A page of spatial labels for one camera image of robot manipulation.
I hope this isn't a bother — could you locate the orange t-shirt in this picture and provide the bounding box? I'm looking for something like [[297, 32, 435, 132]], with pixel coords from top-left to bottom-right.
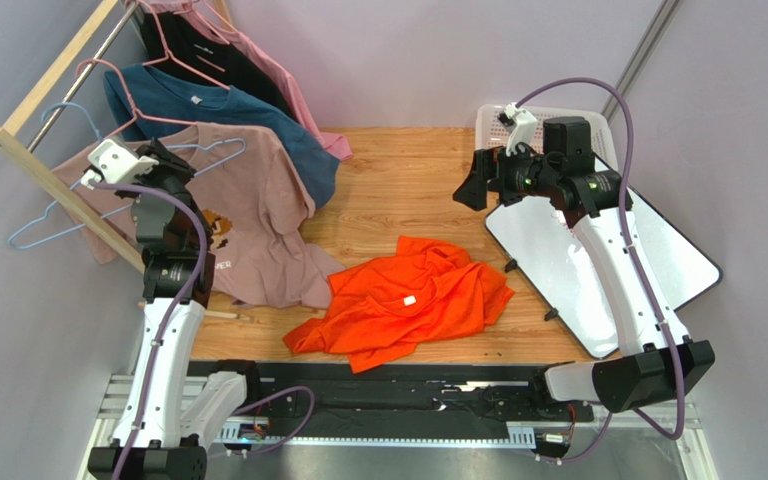
[[283, 236, 514, 374]]

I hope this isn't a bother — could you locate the light blue wire hanger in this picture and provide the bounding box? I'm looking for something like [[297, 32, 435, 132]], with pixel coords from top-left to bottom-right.
[[7, 101, 248, 251]]

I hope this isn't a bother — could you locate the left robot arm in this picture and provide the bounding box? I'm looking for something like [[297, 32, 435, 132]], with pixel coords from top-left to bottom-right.
[[81, 138, 250, 479]]

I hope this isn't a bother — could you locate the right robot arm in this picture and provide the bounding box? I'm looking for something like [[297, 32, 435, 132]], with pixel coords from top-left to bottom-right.
[[452, 116, 715, 413]]

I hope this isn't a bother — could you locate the pink hanger on blue shirt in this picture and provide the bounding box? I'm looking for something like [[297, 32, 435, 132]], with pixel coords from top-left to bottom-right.
[[78, 60, 232, 141]]

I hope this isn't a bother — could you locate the blue t-shirt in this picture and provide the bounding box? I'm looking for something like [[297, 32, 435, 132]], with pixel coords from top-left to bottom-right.
[[103, 63, 342, 210]]

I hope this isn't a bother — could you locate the pink hanger on black shirt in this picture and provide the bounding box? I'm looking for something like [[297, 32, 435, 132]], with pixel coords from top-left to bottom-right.
[[122, 0, 232, 91]]

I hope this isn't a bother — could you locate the mauve pixel-print t-shirt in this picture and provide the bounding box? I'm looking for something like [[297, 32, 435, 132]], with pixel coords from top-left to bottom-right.
[[51, 122, 347, 311]]

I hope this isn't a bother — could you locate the black t-shirt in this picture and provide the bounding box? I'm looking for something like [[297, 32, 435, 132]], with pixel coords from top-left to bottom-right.
[[140, 12, 295, 119]]

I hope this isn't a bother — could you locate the pink t-shirt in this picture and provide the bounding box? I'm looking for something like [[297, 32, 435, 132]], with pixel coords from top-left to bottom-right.
[[152, 2, 353, 161]]

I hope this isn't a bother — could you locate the white plastic basket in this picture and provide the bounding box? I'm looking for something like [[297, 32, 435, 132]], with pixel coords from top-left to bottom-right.
[[475, 103, 620, 194]]

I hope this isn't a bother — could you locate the whiteboard with red writing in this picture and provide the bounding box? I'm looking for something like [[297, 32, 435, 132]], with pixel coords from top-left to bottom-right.
[[485, 190, 722, 359]]

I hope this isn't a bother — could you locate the metal rack rod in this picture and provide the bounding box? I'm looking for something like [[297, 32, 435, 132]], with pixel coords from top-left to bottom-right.
[[26, 1, 138, 152]]

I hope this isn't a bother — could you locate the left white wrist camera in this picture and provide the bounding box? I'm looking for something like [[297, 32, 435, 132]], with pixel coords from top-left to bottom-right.
[[80, 138, 159, 189]]

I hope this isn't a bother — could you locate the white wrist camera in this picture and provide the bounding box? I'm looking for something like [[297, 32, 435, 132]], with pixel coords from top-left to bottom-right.
[[80, 138, 159, 189], [497, 103, 539, 156]]

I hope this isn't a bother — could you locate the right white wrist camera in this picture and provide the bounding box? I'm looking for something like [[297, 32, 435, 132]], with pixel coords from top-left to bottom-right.
[[497, 103, 539, 156]]

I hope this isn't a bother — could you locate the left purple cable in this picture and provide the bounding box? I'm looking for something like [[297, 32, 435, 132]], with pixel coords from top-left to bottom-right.
[[91, 180, 316, 480]]

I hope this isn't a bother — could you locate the purple cable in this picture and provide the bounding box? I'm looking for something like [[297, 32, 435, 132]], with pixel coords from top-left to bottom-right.
[[515, 77, 686, 465], [91, 180, 316, 480]]

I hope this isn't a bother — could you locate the wooden clothes rack frame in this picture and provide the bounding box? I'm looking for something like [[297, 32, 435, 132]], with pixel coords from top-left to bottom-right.
[[0, 0, 252, 322]]

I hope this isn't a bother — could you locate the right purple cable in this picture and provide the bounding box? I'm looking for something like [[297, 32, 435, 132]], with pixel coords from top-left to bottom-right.
[[515, 77, 686, 465]]

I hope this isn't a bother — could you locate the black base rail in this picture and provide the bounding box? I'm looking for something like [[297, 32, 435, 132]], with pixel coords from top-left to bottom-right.
[[187, 361, 598, 441]]

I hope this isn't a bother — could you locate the aluminium mounting frame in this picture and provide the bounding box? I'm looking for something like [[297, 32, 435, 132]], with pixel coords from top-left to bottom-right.
[[76, 372, 720, 480]]

